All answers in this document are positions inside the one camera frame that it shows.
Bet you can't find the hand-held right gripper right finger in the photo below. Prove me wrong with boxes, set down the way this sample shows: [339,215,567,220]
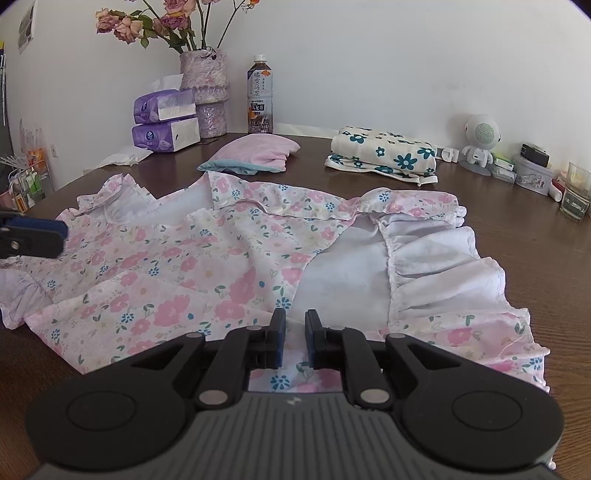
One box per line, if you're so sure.
[304,308,458,411]

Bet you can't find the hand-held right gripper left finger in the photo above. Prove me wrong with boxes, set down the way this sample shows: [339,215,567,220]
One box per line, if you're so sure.
[131,307,288,411]

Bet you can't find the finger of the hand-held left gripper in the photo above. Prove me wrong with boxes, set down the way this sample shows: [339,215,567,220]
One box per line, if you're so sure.
[0,209,69,238]
[0,233,65,260]

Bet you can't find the pink floral dress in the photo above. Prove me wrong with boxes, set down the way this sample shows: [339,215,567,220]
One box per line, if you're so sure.
[0,171,552,395]

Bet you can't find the clear organizer with small items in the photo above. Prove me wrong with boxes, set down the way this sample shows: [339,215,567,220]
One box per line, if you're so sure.
[0,117,52,214]

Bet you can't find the crumpled white tissue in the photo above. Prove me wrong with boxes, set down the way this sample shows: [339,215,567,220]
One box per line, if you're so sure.
[93,144,153,171]

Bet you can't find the purple tissue pack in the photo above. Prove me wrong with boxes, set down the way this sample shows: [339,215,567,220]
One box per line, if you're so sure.
[131,116,200,154]
[133,74,197,125]

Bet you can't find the folded pink towel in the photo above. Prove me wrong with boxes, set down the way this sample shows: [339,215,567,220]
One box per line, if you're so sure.
[198,134,301,176]

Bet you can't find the folded white teal-flowered cloth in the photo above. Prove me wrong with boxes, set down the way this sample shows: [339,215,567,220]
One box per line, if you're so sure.
[324,126,439,188]

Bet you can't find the dried rose bouquet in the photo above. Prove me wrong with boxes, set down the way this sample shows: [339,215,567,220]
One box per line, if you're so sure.
[95,0,262,54]

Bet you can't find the pink fuzzy vase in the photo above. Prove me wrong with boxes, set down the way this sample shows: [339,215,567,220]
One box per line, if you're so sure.
[179,47,230,139]

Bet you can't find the tea bottle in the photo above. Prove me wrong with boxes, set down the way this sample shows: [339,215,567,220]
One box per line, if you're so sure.
[246,54,276,136]

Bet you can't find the green and white small boxes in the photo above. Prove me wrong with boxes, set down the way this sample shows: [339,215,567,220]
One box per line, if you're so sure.
[489,152,517,184]

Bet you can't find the white robot figurine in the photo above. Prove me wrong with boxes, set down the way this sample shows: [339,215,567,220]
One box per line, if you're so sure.
[457,113,503,177]

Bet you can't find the small black box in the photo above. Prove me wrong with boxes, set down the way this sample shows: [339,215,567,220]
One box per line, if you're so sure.
[521,143,551,168]

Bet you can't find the wall photo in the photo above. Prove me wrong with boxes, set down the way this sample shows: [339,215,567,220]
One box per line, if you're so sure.
[17,0,38,56]

